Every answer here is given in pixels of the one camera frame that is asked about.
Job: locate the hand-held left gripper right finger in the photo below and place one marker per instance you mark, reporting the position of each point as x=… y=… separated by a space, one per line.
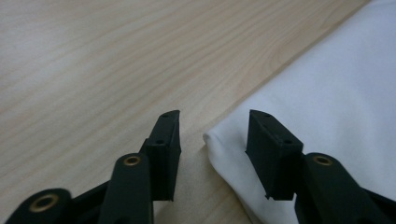
x=275 y=158

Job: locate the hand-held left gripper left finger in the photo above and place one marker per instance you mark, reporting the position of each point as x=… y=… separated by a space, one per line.
x=165 y=158

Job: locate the white garment with black trim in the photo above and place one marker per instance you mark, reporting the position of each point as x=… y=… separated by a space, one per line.
x=327 y=93

